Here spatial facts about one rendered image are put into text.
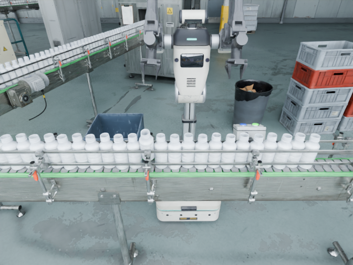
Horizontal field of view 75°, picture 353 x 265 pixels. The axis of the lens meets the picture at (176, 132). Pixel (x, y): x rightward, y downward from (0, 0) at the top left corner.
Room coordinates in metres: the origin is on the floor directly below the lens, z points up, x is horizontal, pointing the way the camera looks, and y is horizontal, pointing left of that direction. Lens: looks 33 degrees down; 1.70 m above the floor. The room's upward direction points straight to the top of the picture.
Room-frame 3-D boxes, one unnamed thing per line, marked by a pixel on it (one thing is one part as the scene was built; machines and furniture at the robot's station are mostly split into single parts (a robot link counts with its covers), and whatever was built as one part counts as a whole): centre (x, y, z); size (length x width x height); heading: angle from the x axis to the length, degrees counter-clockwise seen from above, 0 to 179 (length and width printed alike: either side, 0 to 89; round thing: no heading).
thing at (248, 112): (2.70, -0.96, 0.32); 0.45 x 0.45 x 0.64
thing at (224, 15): (8.41, -1.64, 0.55); 0.40 x 0.40 x 1.10; 0
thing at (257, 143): (0.80, -0.35, 1.08); 0.06 x 0.06 x 0.17
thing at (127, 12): (4.70, 0.90, 1.22); 0.23 x 0.04 x 0.32; 72
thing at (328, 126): (2.76, -1.82, 0.11); 0.61 x 0.41 x 0.22; 96
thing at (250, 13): (10.42, -2.54, 0.50); 1.24 x 1.03 x 1.00; 93
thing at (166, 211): (1.51, -0.09, 0.24); 0.68 x 0.53 x 0.41; 0
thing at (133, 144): (0.80, 0.19, 1.08); 0.06 x 0.06 x 0.17
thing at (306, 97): (2.76, -1.82, 0.55); 0.61 x 0.41 x 0.22; 97
